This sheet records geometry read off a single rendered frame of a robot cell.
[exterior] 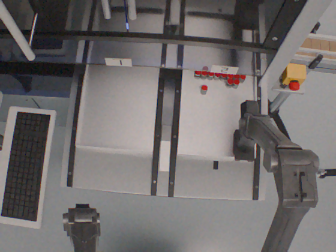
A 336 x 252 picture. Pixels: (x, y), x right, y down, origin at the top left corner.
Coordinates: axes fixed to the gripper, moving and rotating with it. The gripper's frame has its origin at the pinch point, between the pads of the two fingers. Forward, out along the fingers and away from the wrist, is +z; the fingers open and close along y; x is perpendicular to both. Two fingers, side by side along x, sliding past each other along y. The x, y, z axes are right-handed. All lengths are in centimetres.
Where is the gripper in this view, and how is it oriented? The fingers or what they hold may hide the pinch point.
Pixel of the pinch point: (239, 155)
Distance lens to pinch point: 148.3
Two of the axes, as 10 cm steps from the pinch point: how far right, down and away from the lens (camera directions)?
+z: -0.5, 4.2, 9.1
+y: 0.6, -9.1, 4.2
